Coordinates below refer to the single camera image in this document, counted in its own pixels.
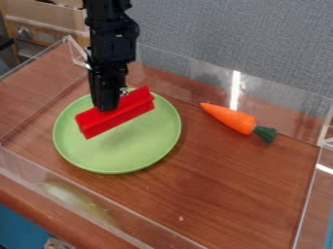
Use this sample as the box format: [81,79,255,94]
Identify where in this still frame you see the clear acrylic tray walls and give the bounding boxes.
[0,39,333,249]

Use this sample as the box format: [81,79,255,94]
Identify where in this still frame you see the green round plate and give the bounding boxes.
[52,94,181,174]

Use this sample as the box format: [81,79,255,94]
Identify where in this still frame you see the cardboard box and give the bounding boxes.
[0,0,86,32]

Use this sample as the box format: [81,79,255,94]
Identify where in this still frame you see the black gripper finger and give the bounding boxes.
[96,74,124,112]
[88,70,98,106]

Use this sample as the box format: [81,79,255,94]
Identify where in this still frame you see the red rectangular block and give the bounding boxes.
[74,86,155,139]

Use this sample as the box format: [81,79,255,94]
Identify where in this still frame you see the orange toy carrot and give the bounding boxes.
[199,103,276,143]

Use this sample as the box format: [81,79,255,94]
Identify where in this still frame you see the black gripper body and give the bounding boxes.
[85,20,140,78]

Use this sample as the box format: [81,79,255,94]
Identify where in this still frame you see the clear acrylic corner bracket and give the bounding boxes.
[64,35,86,67]

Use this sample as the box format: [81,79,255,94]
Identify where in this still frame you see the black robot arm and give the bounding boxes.
[81,0,140,112]

